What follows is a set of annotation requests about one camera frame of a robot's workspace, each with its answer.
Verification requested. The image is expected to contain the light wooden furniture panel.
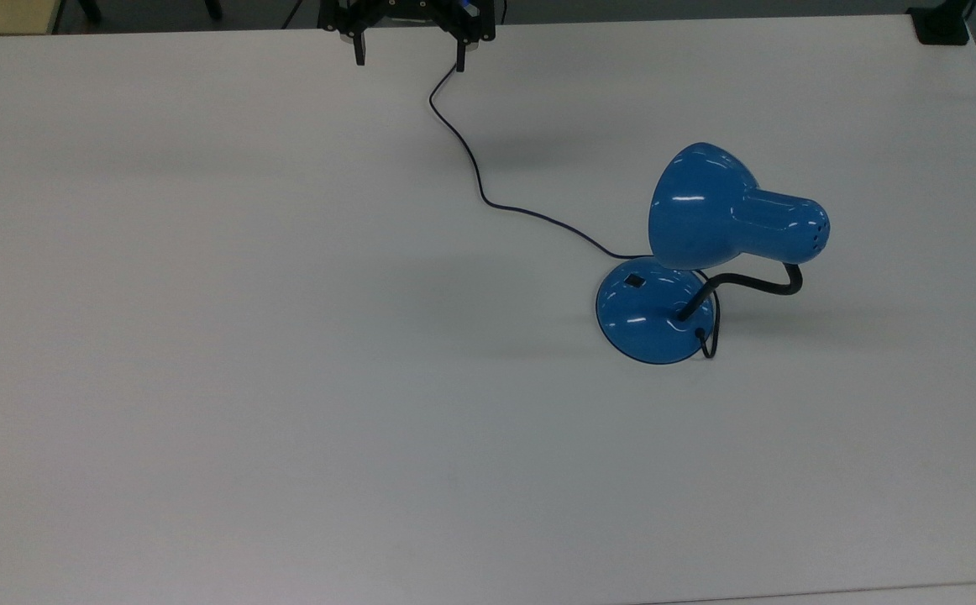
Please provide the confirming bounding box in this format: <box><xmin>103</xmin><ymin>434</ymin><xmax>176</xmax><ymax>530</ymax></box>
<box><xmin>0</xmin><ymin>0</ymin><xmax>64</xmax><ymax>36</ymax></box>

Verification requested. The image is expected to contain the black lamp power cable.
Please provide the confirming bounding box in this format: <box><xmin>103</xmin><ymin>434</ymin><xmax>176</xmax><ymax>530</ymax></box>
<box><xmin>428</xmin><ymin>66</ymin><xmax>722</xmax><ymax>360</ymax></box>

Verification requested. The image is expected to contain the black table clamp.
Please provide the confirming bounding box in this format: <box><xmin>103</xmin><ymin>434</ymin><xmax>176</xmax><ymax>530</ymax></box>
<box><xmin>906</xmin><ymin>0</ymin><xmax>976</xmax><ymax>46</ymax></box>

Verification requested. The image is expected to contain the blue gooseneck desk lamp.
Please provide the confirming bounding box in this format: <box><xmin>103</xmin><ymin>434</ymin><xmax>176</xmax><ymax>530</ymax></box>
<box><xmin>595</xmin><ymin>141</ymin><xmax>831</xmax><ymax>366</ymax></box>

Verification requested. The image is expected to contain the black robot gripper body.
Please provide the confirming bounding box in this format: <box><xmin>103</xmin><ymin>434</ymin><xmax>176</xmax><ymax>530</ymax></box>
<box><xmin>317</xmin><ymin>0</ymin><xmax>497</xmax><ymax>45</ymax></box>

